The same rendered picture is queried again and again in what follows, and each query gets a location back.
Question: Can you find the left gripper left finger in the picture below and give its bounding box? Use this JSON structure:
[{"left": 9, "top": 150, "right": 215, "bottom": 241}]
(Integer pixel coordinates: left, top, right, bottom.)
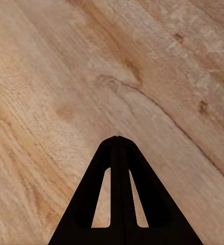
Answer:
[{"left": 48, "top": 136, "right": 125, "bottom": 245}]

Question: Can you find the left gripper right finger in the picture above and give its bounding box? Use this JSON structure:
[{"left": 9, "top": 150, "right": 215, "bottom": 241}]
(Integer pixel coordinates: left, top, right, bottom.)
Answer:
[{"left": 117, "top": 136, "right": 204, "bottom": 245}]

